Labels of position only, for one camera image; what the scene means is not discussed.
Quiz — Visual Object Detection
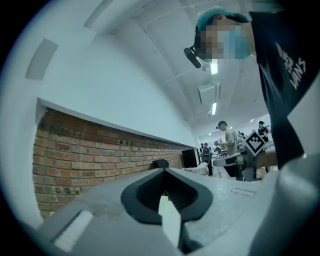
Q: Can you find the black head camera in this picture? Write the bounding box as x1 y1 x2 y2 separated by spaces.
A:
183 44 202 69

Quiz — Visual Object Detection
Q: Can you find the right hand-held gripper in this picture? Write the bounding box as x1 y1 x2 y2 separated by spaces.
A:
213 129 267 182

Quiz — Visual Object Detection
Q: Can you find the person's right forearm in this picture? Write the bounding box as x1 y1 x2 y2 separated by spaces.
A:
255 149 279 169

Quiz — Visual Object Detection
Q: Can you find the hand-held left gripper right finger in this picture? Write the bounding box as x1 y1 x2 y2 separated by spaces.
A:
163 167 278 253

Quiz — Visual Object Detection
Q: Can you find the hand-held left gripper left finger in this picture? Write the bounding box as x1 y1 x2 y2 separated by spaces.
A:
37 167 165 256

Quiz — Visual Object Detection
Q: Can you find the black monitor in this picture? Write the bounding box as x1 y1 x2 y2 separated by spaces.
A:
181 148 201 169

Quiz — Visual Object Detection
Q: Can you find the blue face mask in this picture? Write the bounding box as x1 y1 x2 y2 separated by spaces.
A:
218 29 254 61

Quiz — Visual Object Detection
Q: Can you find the ceiling air conditioner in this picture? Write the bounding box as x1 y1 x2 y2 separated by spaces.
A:
197 83 222 106

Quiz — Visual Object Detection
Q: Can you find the black office chair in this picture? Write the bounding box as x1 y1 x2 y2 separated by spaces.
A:
152 159 170 170

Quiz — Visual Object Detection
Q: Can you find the black printed t-shirt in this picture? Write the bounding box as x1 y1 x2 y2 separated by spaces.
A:
248 9 320 171

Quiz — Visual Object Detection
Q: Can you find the person's head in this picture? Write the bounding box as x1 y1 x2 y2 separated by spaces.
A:
194 6 256 63

